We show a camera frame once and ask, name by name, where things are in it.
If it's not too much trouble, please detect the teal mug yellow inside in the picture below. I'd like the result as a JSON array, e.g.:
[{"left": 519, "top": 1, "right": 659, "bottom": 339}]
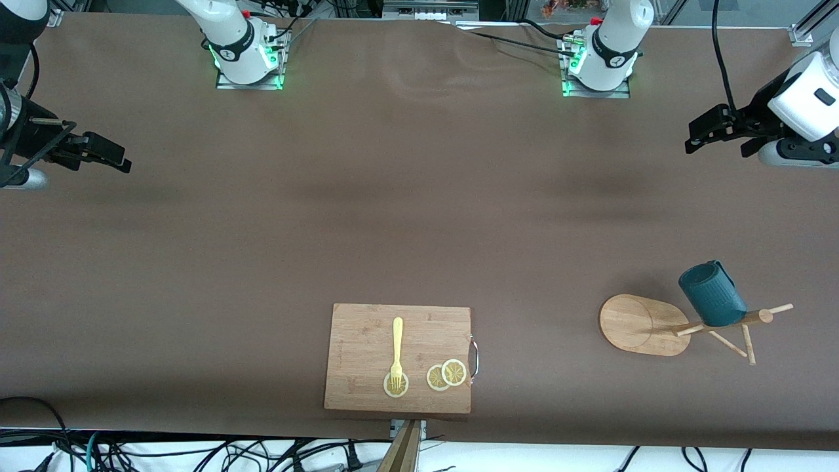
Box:
[{"left": 678, "top": 260, "right": 749, "bottom": 328}]

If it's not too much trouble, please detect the wooden mug rack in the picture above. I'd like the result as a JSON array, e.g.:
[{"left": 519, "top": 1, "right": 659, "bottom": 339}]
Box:
[{"left": 599, "top": 294, "right": 794, "bottom": 366}]

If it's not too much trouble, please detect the brown table mat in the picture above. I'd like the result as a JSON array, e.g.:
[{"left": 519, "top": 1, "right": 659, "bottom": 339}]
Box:
[{"left": 0, "top": 12, "right": 839, "bottom": 452}]

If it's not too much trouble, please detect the white power strip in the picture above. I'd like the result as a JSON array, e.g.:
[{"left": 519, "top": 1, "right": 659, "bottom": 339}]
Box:
[{"left": 383, "top": 0, "right": 480, "bottom": 20}]

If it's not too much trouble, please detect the yellow plastic fork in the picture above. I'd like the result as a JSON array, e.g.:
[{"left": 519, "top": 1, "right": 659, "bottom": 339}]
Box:
[{"left": 390, "top": 317, "right": 405, "bottom": 389}]

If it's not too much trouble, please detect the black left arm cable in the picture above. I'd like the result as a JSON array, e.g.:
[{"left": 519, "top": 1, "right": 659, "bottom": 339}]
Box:
[{"left": 712, "top": 0, "right": 745, "bottom": 117}]

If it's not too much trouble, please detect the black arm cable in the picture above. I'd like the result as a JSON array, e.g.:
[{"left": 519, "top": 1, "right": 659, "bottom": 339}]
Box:
[
  {"left": 25, "top": 41, "right": 41, "bottom": 100},
  {"left": 712, "top": 0, "right": 745, "bottom": 117}
]

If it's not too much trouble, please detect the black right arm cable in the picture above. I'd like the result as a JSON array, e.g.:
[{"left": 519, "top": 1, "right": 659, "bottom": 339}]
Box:
[{"left": 25, "top": 41, "right": 41, "bottom": 100}]

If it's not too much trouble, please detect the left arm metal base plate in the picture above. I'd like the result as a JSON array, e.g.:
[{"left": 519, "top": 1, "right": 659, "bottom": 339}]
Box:
[{"left": 561, "top": 36, "right": 632, "bottom": 100}]

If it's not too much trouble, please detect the aluminium frame profile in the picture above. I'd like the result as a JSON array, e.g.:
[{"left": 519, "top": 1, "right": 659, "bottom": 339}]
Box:
[{"left": 789, "top": 0, "right": 833, "bottom": 47}]

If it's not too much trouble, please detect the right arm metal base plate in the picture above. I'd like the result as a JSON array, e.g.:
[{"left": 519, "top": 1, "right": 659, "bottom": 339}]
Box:
[{"left": 216, "top": 28, "right": 292, "bottom": 91}]

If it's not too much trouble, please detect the short black table cable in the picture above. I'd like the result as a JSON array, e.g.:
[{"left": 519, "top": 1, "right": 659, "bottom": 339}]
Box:
[{"left": 521, "top": 18, "right": 577, "bottom": 44}]

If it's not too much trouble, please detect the long black table cable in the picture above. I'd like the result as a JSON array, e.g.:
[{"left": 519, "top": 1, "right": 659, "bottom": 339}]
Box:
[{"left": 456, "top": 24, "right": 577, "bottom": 57}]

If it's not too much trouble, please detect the black looped floor cable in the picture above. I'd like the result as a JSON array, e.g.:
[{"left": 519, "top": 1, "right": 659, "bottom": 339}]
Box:
[{"left": 0, "top": 396, "right": 74, "bottom": 460}]

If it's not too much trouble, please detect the wooden cutting board metal handle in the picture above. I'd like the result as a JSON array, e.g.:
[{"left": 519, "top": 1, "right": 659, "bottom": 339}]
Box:
[{"left": 324, "top": 303, "right": 480, "bottom": 414}]

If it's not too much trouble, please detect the wooden post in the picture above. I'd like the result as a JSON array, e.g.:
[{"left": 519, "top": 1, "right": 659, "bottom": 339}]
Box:
[{"left": 376, "top": 420, "right": 422, "bottom": 472}]

